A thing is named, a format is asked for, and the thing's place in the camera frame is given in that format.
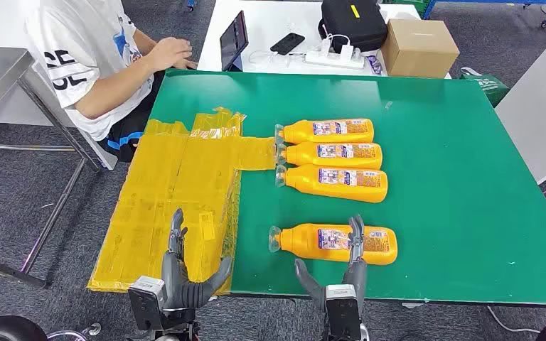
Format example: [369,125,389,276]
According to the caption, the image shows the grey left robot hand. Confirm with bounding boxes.
[161,208,233,312]

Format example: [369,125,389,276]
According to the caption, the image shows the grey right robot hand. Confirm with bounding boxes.
[294,215,368,312]

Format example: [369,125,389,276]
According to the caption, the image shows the orange detergent bottle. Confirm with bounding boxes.
[274,118,375,146]
[275,142,384,171]
[275,163,390,204]
[268,223,399,266]

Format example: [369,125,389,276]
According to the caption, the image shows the yellow taped cardboard mat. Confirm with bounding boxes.
[87,107,278,296]

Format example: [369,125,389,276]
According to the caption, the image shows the white power strip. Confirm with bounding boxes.
[304,47,365,70]

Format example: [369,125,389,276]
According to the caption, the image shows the green shopping bag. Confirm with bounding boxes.
[459,67,510,108]

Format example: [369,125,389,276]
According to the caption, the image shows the brown cardboard box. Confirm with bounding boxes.
[380,18,461,79]

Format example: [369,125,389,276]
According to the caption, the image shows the black smartphone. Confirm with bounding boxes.
[269,32,306,56]

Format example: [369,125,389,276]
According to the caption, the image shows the black tablet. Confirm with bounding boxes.
[220,10,250,72]

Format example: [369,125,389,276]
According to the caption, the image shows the black zippered bag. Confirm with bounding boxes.
[318,0,390,53]

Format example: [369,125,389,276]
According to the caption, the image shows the person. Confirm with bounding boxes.
[23,0,198,163]

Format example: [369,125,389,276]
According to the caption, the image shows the white table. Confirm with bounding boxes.
[196,0,453,80]

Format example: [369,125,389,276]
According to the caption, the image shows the blue metal rack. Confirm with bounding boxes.
[421,0,546,29]

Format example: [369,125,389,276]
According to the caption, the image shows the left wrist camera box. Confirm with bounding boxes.
[128,276,168,332]

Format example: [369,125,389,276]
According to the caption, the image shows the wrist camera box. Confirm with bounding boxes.
[128,276,168,332]
[324,284,363,341]

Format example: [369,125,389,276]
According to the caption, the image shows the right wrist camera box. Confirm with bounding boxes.
[324,284,363,341]

